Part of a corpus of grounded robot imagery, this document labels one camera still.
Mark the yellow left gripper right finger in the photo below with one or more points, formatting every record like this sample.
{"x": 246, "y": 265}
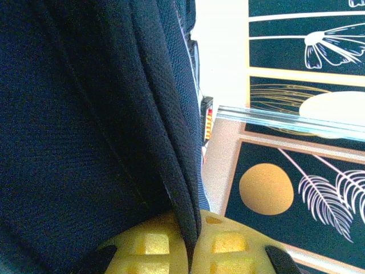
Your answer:
{"x": 228, "y": 245}

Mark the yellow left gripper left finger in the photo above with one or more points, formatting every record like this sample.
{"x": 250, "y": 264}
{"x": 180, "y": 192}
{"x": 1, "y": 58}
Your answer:
{"x": 148, "y": 245}

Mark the navy blue backpack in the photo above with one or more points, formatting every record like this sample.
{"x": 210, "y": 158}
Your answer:
{"x": 85, "y": 114}

